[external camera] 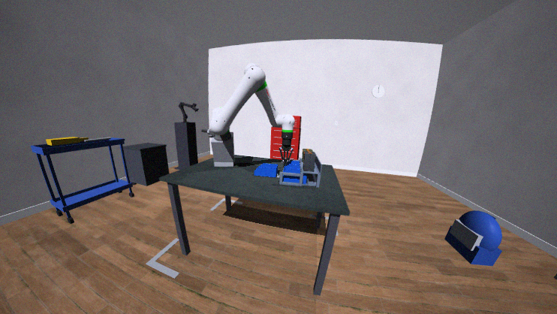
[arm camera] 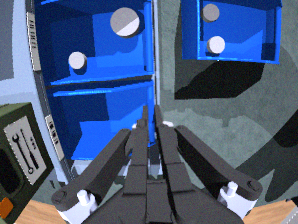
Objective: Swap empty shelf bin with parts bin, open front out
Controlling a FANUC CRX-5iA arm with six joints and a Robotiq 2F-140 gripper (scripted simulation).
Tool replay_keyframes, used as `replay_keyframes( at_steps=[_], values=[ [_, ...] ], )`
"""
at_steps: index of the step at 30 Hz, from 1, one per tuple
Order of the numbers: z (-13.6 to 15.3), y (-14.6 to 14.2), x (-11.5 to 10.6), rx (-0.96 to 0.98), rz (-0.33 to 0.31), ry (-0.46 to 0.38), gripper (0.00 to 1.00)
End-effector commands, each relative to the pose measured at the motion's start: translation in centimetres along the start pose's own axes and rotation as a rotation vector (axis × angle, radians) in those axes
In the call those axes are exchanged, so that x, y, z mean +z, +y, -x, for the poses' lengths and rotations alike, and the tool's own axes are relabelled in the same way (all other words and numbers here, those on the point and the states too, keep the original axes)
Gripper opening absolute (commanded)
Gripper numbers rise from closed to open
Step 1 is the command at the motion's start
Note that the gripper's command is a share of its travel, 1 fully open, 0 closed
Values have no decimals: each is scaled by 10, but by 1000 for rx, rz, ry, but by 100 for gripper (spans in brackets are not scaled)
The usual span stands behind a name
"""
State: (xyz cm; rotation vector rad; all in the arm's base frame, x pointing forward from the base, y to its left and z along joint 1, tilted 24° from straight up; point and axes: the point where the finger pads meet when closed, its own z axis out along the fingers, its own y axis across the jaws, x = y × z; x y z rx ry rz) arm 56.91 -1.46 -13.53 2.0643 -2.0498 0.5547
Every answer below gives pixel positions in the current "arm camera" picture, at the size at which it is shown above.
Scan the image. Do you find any grey low shelf rack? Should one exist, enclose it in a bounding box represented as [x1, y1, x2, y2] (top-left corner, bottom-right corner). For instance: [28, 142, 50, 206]
[0, 0, 160, 184]

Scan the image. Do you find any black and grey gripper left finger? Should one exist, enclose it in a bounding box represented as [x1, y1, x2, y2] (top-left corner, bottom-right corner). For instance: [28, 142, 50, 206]
[51, 105, 149, 224]

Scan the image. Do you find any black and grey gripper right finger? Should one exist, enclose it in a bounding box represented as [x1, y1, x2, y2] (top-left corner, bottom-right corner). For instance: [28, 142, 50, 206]
[154, 104, 263, 224]

